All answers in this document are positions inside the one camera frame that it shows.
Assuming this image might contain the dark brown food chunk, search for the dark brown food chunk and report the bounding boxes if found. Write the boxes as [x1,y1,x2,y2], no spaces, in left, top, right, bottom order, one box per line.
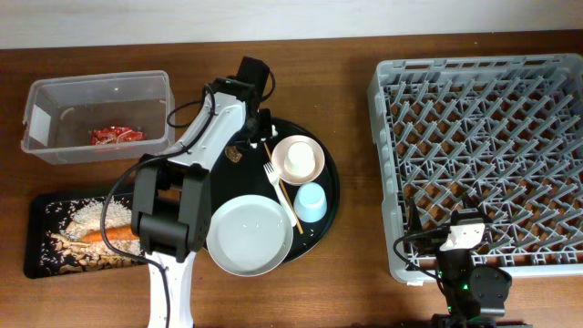
[225,146,242,163]

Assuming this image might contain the red snack wrapper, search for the red snack wrapper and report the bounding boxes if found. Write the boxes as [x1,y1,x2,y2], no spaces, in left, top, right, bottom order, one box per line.
[91,126,145,146]

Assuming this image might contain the grey plate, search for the grey plate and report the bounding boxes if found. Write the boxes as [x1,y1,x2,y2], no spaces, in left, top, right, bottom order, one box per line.
[206,195,294,277]

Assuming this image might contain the orange carrot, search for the orange carrot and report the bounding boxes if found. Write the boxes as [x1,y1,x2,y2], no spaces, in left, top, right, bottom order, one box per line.
[81,226,138,243]

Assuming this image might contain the pile of white rice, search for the pile of white rice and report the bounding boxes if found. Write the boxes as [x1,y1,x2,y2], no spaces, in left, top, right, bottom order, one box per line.
[38,199,131,275]

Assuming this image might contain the peanut shells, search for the peanut shells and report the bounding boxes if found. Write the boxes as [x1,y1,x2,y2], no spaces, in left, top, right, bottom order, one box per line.
[49,231,143,273]

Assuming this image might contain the white tissue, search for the white tissue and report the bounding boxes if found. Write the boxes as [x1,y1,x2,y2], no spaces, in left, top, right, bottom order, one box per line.
[250,125,278,149]

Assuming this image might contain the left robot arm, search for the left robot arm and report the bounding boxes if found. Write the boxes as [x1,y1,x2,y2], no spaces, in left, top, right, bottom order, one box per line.
[130,56,275,327]

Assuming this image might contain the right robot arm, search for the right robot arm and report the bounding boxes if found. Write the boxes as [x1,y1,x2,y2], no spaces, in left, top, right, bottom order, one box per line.
[403,195,512,327]

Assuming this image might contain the grey dishwasher rack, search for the grey dishwasher rack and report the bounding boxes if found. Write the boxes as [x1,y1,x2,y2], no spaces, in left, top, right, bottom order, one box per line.
[367,54,582,285]

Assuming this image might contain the white plastic fork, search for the white plastic fork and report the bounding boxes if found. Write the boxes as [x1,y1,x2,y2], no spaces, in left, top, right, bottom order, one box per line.
[263,161,295,227]

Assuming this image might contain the white cup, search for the white cup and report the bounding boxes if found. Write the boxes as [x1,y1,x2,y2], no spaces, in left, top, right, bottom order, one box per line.
[284,141,315,178]

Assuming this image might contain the round black serving tray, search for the round black serving tray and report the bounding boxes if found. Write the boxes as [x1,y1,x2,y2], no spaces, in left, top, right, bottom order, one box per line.
[210,118,340,262]

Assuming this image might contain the light blue cup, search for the light blue cup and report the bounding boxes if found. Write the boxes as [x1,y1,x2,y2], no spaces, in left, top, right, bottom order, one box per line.
[293,182,327,223]

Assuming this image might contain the wooden chopstick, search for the wooden chopstick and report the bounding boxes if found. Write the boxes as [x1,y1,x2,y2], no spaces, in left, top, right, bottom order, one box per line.
[263,141,304,234]

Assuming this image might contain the clear plastic bin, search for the clear plastic bin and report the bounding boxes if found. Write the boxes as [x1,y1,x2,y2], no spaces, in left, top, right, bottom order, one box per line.
[21,70,175,165]

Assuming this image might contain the black rectangular tray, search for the black rectangular tray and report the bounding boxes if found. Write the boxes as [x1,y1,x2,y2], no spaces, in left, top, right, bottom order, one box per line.
[23,190,151,280]

